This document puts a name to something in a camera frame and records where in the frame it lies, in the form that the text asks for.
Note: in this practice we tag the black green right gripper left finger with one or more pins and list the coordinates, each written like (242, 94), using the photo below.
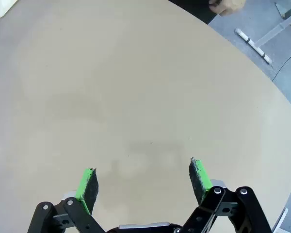
(86, 184)

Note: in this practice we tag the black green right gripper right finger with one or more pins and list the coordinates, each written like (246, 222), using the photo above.
(201, 179)

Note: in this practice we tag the person's left hand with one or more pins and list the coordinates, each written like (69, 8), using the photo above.
(229, 6)

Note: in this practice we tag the person in purple sweater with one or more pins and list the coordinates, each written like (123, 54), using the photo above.
(191, 8)

